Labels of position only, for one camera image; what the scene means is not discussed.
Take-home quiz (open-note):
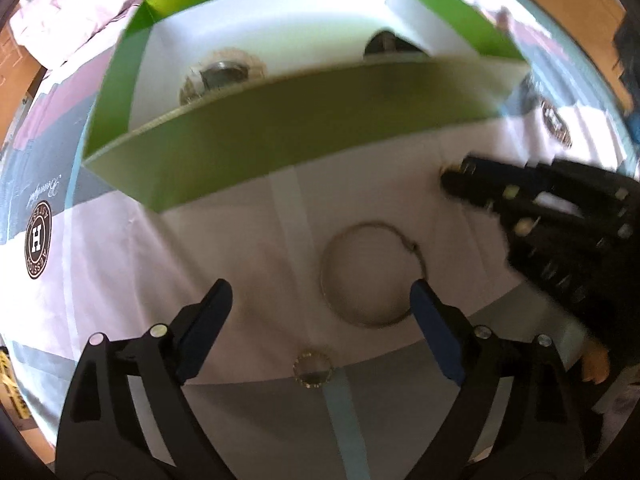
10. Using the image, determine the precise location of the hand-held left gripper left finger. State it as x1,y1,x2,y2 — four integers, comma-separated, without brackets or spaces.
55,278,236,480

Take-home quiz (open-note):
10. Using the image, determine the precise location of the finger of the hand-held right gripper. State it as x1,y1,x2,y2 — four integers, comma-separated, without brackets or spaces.
439,169,538,241
461,156,558,191

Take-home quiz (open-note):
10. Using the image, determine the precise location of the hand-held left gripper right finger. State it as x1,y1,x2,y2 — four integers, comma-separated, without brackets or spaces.
409,280,587,480

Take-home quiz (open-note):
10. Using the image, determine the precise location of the silver bangle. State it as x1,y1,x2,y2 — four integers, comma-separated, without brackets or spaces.
320,221,429,329

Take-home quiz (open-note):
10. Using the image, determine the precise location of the black bangle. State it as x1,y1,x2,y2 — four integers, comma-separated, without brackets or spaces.
363,29,432,61

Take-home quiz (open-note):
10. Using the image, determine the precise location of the green cardboard box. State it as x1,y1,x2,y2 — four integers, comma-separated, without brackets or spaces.
82,0,532,213

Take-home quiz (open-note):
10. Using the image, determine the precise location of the person's right hand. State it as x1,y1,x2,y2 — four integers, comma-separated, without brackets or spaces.
580,347,612,384

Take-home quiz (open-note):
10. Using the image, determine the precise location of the wooden footboard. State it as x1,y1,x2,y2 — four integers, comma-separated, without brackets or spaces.
480,0,638,93

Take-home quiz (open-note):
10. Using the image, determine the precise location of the yellow black object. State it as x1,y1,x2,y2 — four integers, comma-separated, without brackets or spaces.
0,352,32,419

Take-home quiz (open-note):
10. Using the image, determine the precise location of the wooden headboard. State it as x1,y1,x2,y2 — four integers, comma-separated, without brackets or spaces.
0,25,46,141

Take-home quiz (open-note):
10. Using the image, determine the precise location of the small gold rimmed ring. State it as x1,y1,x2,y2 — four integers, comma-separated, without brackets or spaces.
293,349,335,389

